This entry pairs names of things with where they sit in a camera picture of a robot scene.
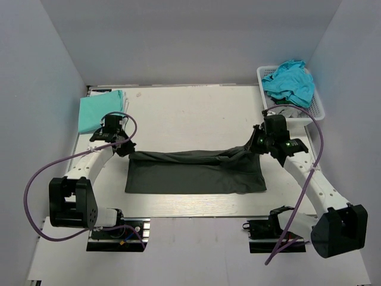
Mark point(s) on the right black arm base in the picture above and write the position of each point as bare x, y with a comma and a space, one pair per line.
263, 236

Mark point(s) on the folded mint green t-shirt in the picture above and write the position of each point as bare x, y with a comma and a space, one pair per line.
86, 122

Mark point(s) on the green garment in basket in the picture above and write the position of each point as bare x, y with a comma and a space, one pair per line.
282, 102

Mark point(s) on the dark grey t-shirt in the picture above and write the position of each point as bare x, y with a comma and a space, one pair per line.
231, 171

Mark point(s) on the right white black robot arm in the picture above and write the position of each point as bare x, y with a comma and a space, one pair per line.
321, 215

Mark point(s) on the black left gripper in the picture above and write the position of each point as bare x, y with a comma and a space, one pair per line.
128, 149

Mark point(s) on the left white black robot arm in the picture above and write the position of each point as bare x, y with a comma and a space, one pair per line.
72, 202

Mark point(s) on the crumpled grey white t-shirt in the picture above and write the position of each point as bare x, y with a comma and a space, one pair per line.
287, 112

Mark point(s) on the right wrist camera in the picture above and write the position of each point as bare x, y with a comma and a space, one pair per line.
276, 128

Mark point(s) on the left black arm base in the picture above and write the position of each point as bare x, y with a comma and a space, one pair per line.
121, 240

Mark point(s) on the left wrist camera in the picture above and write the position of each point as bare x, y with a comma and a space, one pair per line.
111, 130

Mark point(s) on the crumpled cyan t-shirt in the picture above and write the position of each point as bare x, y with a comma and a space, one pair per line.
290, 82

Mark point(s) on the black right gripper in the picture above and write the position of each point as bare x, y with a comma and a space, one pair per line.
251, 145

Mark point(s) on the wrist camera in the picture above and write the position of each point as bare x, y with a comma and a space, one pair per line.
276, 128
111, 130

